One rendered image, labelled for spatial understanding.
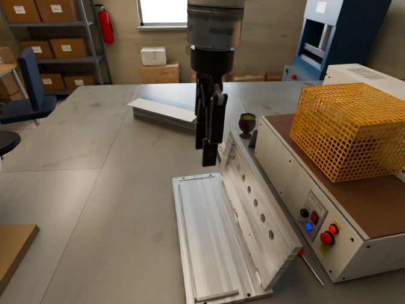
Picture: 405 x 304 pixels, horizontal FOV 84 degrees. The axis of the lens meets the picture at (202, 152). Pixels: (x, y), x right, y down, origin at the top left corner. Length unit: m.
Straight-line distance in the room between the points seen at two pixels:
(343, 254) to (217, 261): 0.30
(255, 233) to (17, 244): 0.66
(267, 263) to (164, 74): 3.41
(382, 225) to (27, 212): 1.01
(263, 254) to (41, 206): 0.74
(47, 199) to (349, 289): 0.96
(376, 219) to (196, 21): 0.54
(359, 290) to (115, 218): 0.71
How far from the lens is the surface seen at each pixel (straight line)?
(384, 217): 0.66
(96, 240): 0.79
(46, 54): 4.24
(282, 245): 0.55
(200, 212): 0.76
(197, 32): 0.39
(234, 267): 0.67
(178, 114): 1.14
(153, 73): 3.77
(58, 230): 0.87
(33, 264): 0.83
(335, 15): 2.56
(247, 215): 0.67
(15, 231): 0.89
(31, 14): 4.17
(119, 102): 1.59
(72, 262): 0.78
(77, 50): 4.06
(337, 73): 0.95
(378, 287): 0.80
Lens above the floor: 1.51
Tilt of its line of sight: 36 degrees down
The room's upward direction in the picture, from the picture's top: straight up
